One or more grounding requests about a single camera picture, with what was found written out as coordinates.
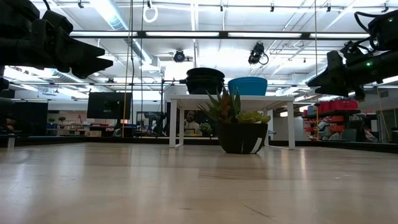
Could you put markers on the yellow stick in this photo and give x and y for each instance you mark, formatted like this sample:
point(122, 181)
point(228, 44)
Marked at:
point(381, 109)

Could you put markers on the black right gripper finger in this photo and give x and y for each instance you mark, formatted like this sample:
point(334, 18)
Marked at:
point(325, 80)
point(334, 91)

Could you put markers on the black overhead light bar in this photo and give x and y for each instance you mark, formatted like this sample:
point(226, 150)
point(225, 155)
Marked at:
point(223, 34)

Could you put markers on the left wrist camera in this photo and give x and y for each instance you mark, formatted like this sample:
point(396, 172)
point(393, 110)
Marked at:
point(57, 21)

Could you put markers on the dark storage rack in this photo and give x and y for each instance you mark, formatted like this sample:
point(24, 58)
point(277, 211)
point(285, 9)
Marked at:
point(339, 111)

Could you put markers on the potted succulent plant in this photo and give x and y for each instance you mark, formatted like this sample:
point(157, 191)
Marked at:
point(241, 138)

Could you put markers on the person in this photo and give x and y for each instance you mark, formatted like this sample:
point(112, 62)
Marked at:
point(191, 123)

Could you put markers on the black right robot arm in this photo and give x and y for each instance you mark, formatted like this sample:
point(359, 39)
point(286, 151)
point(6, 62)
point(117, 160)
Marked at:
point(382, 65)

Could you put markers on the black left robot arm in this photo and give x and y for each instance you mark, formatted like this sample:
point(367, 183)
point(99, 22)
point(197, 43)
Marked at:
point(15, 46)

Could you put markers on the black aluminium table frame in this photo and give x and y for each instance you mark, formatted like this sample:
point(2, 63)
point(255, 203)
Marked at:
point(342, 145)

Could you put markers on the black bowls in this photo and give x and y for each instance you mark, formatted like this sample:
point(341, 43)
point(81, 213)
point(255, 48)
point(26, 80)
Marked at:
point(203, 89)

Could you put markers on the red storage bins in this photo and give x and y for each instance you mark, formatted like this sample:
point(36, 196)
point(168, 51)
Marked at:
point(340, 105)

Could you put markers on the black background monitor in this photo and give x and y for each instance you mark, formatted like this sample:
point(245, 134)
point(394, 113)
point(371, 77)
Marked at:
point(109, 105)

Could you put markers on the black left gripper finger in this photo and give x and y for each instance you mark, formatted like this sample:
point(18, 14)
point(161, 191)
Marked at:
point(90, 67)
point(74, 49)

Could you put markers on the small background plant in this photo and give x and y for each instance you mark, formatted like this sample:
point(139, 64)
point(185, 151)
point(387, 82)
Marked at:
point(51, 120)
point(62, 119)

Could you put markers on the white perforated metal shelf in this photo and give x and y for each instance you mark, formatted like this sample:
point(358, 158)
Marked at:
point(183, 99)

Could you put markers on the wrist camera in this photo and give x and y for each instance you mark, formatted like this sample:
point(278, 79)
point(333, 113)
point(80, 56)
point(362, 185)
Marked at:
point(351, 54)
point(57, 21)

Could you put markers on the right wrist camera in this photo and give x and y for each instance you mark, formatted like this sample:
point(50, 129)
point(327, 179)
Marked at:
point(351, 54)

